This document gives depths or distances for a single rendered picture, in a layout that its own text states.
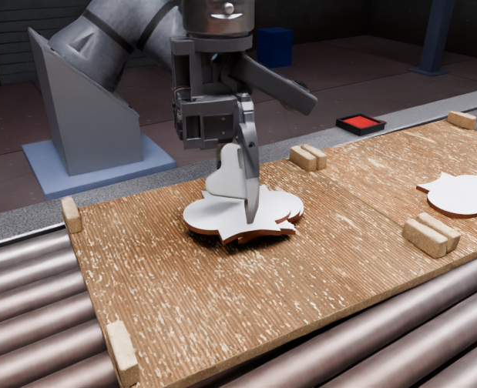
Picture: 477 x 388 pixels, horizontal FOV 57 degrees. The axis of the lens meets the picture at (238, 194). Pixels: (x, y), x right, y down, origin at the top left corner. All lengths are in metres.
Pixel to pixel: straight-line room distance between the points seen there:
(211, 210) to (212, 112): 0.16
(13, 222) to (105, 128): 0.29
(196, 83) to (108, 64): 0.45
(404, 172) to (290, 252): 0.31
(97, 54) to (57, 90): 0.10
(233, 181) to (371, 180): 0.33
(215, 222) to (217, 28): 0.24
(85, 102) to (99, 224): 0.32
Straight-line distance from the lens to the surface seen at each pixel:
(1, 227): 0.74
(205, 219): 0.57
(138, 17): 0.92
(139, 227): 0.63
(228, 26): 0.46
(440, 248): 0.60
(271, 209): 0.59
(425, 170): 0.83
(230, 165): 0.49
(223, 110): 0.48
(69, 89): 0.89
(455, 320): 0.55
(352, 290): 0.53
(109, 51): 0.92
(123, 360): 0.42
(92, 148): 0.93
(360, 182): 0.75
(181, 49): 0.48
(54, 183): 0.93
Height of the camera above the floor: 1.28
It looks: 30 degrees down
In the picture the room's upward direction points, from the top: straight up
